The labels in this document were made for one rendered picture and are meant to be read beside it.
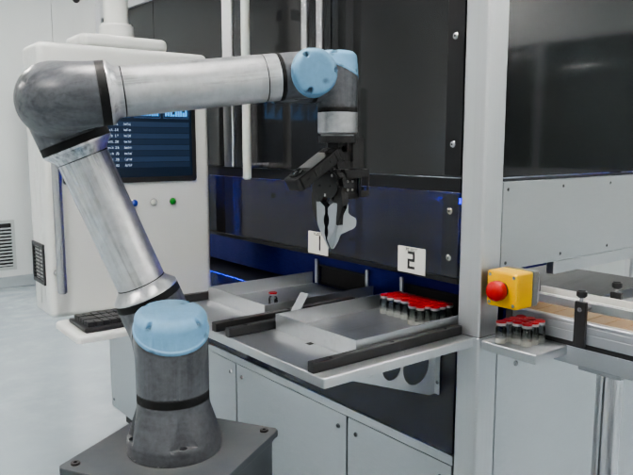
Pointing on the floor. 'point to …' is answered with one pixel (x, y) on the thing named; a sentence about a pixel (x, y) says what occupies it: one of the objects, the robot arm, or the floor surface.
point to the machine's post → (480, 229)
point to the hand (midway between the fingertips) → (328, 242)
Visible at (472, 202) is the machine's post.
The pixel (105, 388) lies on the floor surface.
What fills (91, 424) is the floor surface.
